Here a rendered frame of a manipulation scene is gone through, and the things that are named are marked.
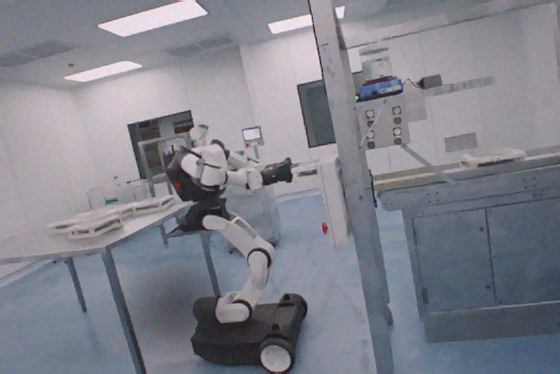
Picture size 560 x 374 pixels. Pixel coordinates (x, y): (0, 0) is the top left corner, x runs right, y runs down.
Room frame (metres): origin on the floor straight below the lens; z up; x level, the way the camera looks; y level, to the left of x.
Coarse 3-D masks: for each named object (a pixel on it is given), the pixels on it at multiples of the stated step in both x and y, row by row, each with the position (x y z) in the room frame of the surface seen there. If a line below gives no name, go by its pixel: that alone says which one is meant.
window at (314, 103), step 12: (360, 72) 6.72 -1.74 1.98; (300, 84) 6.87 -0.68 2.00; (312, 84) 6.84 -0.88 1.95; (360, 84) 6.73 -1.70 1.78; (300, 96) 6.88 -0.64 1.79; (312, 96) 6.85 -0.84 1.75; (324, 96) 6.82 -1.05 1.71; (360, 96) 6.73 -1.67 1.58; (312, 108) 6.85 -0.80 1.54; (324, 108) 6.82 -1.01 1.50; (312, 120) 6.86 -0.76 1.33; (324, 120) 6.83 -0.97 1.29; (312, 132) 6.86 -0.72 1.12; (324, 132) 6.83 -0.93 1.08; (312, 144) 6.87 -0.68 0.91; (324, 144) 6.84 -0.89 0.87
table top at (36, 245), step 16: (176, 208) 2.67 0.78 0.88; (128, 224) 2.40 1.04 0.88; (144, 224) 2.28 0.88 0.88; (16, 240) 2.71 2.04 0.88; (32, 240) 2.55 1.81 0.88; (48, 240) 2.41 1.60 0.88; (64, 240) 2.28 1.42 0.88; (80, 240) 2.17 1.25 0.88; (96, 240) 2.07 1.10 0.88; (112, 240) 1.98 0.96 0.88; (128, 240) 2.05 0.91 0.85; (0, 256) 2.18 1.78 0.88; (16, 256) 2.08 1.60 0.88; (32, 256) 2.02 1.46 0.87; (48, 256) 1.99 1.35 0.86; (64, 256) 1.95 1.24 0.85
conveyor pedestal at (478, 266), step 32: (544, 192) 1.66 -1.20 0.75; (416, 224) 1.82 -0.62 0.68; (448, 224) 1.79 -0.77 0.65; (480, 224) 1.75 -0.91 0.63; (512, 224) 1.71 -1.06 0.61; (544, 224) 1.67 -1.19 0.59; (416, 256) 1.83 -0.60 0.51; (448, 256) 1.79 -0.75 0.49; (480, 256) 1.75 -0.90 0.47; (512, 256) 1.72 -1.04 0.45; (544, 256) 1.68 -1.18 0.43; (416, 288) 1.83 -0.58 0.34; (448, 288) 1.80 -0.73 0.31; (480, 288) 1.76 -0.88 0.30; (512, 288) 1.72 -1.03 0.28; (544, 288) 1.68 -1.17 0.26; (448, 320) 1.81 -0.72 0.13; (480, 320) 1.77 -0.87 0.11; (512, 320) 1.73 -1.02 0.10; (544, 320) 1.69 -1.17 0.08
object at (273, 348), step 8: (264, 344) 1.85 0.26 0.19; (272, 344) 1.84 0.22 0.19; (280, 344) 1.83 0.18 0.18; (288, 344) 1.85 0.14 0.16; (264, 352) 1.86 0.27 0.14; (272, 352) 1.85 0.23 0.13; (280, 352) 1.84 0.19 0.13; (288, 352) 1.82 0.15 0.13; (264, 360) 1.86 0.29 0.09; (272, 360) 1.86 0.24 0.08; (280, 360) 1.85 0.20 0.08; (288, 360) 1.82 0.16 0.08; (264, 368) 1.86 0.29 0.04; (272, 368) 1.85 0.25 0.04; (280, 368) 1.85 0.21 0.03; (288, 368) 1.83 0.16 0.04
